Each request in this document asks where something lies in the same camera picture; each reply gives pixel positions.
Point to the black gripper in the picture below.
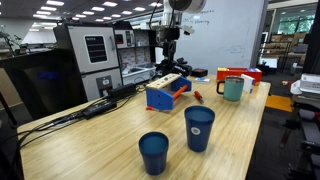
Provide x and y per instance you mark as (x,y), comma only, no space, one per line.
(169,50)

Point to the red toy screwdriver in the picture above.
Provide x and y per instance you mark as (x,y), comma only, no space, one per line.
(198,95)

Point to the blue wooden toy toolbox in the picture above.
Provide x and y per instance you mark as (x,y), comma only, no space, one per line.
(158,98)

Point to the small black box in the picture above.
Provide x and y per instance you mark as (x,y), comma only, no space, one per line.
(199,72)

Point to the white plastic bin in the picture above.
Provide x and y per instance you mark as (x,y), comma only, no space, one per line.
(140,75)

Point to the small blue white card box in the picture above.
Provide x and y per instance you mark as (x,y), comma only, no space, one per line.
(202,80)

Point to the black shelf unit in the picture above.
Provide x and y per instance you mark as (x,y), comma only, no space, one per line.
(141,38)

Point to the small red piece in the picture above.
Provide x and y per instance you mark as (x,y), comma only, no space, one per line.
(149,108)

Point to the black power adapter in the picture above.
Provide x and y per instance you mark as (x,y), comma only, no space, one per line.
(121,90)

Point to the whiteboard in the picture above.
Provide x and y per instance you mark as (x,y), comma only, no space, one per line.
(226,43)

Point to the long red box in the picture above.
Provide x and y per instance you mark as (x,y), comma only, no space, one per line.
(238,71)

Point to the tall blue cup with sticker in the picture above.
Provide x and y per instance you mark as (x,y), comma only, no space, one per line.
(199,133)

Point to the black power brick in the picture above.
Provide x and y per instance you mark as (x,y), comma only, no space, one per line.
(100,107)

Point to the white cabinet machine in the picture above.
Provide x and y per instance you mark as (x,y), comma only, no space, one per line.
(80,60)

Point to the short blue plastic cup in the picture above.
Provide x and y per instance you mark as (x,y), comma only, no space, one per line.
(153,160)

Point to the orange floor mat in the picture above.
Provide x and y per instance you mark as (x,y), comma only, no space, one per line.
(278,103)

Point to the storage rack with cardboard boxes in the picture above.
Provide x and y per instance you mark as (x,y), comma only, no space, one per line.
(283,43)

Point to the black monitor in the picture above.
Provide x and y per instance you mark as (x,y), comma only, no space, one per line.
(43,86)

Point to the white printer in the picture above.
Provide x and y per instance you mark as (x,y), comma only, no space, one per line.
(310,83)

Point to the black metal stand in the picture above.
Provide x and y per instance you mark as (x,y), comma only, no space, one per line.
(310,133)

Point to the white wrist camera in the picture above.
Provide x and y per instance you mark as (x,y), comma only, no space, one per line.
(188,30)

